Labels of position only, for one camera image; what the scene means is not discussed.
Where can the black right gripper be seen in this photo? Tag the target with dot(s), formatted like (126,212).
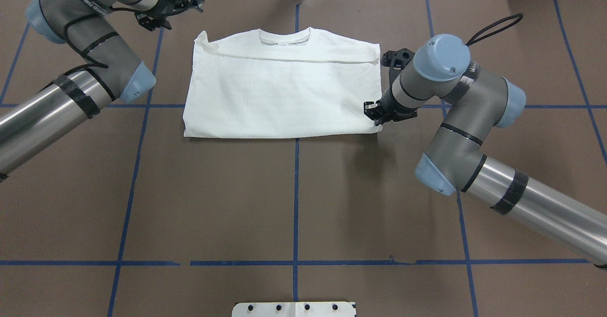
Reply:
(387,104)

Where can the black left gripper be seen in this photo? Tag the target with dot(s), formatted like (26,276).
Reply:
(173,0)

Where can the white long-sleeve printed shirt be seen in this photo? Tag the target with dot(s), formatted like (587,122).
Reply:
(259,85)

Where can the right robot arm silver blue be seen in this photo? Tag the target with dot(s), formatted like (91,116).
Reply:
(454,161)

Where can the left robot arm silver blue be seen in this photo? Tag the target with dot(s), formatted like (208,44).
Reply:
(109,70)

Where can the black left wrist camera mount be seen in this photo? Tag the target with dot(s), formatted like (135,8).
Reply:
(150,23)

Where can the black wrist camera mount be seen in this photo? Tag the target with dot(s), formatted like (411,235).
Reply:
(150,23)
(396,61)

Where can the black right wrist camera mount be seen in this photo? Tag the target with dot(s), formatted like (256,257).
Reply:
(396,61)

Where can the white pedestal column with base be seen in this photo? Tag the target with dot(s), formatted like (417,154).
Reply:
(295,309)

